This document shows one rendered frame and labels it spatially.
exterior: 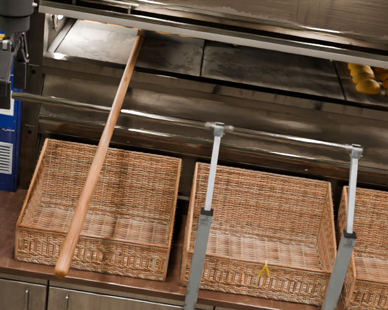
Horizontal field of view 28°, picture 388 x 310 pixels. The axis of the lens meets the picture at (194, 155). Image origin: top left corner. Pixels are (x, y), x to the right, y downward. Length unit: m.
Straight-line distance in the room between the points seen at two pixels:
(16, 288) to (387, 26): 1.65
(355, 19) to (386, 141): 0.53
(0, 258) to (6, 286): 0.10
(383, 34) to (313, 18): 0.27
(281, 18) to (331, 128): 0.51
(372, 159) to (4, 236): 1.46
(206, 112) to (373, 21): 0.72
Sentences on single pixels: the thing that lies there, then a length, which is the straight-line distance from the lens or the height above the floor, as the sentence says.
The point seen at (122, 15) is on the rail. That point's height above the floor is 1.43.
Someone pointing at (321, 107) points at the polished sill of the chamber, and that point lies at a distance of 3.04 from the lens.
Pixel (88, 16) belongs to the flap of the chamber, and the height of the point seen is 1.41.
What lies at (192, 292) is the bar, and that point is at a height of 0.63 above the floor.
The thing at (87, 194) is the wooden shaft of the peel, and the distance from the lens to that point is 2.07.
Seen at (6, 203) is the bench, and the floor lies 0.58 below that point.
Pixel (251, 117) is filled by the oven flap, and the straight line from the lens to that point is 3.06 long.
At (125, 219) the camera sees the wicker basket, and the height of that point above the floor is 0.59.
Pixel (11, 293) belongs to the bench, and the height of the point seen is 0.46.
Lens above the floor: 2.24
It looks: 26 degrees down
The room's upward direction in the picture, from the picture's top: 10 degrees clockwise
